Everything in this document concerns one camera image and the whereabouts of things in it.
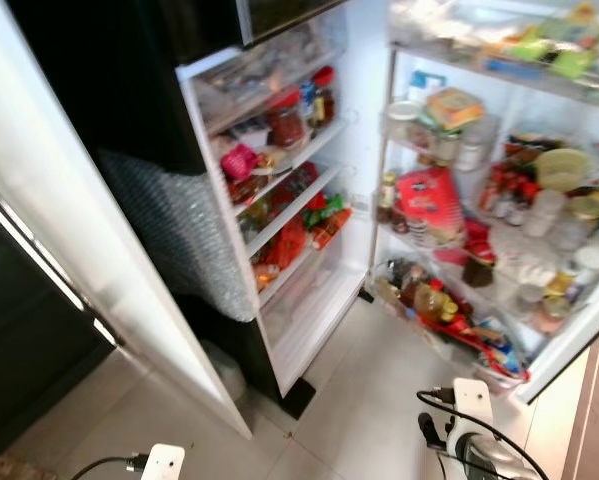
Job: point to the brown bottle yellow cap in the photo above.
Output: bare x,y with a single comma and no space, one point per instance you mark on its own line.
388,198

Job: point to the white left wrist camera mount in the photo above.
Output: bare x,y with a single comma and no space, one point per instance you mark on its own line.
164,463

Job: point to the red-lid jar dark content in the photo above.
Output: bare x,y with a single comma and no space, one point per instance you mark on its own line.
286,120

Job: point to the yellow orange food packet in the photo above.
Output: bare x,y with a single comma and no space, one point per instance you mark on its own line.
455,108

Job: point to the blue and white carton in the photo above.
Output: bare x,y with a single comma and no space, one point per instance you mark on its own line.
426,87

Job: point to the light green packet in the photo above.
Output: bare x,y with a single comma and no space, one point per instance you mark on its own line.
529,49
574,62

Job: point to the green snack packet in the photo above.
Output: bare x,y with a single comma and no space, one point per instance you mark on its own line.
324,206

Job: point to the grey bubble foil sheet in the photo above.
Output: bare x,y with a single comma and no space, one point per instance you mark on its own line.
189,240

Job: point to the clear plastic food bag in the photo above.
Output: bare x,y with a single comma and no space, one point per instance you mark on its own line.
254,70

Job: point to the patterned floor rug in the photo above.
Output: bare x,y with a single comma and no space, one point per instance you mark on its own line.
4,470

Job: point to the orange-red packet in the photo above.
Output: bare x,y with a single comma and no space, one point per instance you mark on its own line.
333,228

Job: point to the red plastic bag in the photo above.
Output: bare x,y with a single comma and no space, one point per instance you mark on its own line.
289,242

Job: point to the white glossy partition panel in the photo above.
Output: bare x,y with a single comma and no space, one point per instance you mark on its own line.
79,230

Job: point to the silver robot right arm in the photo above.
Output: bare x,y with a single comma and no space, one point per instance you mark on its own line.
489,455

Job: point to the flat red sachet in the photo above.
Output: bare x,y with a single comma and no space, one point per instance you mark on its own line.
469,330

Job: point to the dark glossy cabinet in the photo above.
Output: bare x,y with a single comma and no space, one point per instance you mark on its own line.
29,350

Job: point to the white lidded cup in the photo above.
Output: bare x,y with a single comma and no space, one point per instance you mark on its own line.
404,118

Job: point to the clear glass jar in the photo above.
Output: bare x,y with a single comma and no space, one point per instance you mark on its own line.
476,146

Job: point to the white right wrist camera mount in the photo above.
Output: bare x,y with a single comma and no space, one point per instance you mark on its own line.
473,402

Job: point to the black fridge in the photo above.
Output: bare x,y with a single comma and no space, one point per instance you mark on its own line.
109,90

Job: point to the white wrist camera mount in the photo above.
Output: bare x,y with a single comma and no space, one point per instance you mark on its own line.
164,463
473,402

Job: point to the pink packet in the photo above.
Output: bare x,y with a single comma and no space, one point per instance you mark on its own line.
240,161

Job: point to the white-lid jar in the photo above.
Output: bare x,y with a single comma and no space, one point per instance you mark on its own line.
594,259

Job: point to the red pouch dark base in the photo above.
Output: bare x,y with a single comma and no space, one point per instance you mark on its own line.
479,250

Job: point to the red-cap sauce bottle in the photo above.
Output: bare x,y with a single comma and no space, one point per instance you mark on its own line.
324,98

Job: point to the orange liquid bottle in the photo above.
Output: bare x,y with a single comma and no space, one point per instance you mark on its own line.
431,302

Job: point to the yellow-lid jar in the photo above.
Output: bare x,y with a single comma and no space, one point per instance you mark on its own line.
589,209

